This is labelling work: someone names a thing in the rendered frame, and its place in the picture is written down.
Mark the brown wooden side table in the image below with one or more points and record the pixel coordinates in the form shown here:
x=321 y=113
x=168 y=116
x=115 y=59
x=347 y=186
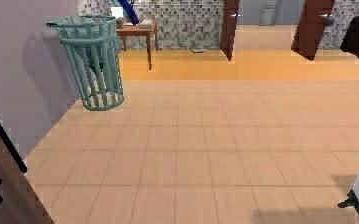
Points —
x=138 y=30

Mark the blue baseball bat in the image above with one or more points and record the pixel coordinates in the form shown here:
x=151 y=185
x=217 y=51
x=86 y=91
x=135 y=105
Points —
x=128 y=10

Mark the brown wooden room door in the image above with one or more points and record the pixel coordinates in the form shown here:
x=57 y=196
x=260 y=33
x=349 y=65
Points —
x=229 y=30
x=7 y=180
x=312 y=28

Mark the pale stacked book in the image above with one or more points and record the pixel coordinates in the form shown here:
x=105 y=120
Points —
x=146 y=23

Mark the black armchair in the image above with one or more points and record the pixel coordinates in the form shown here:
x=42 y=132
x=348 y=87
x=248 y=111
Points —
x=357 y=35

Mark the small grey floor object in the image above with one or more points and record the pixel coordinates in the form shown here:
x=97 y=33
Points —
x=198 y=50

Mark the small brown cup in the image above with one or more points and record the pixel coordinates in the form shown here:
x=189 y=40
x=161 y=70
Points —
x=120 y=23

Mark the teal slatted laundry basket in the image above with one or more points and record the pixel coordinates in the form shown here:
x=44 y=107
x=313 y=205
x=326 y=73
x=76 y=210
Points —
x=91 y=66

